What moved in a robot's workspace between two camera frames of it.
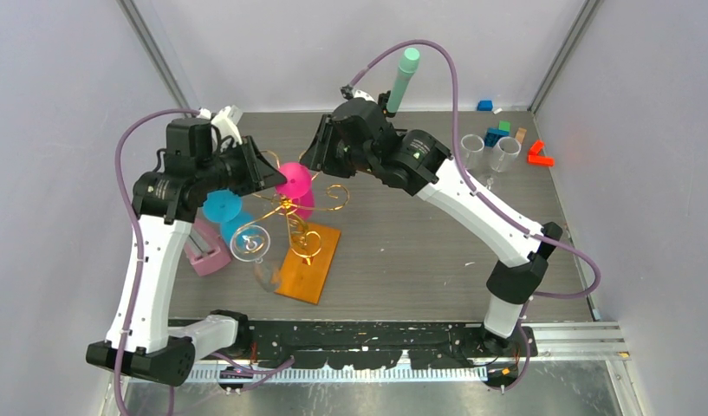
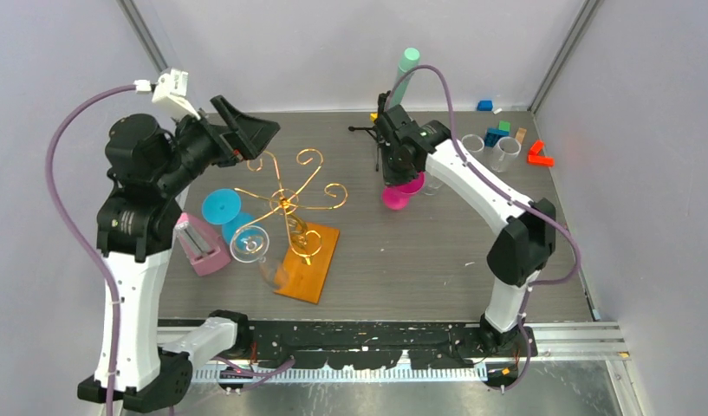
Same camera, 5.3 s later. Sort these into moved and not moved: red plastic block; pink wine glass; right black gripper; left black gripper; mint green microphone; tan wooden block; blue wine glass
Moved: right black gripper; pink wine glass; left black gripper
Not moved: mint green microphone; blue wine glass; tan wooden block; red plastic block
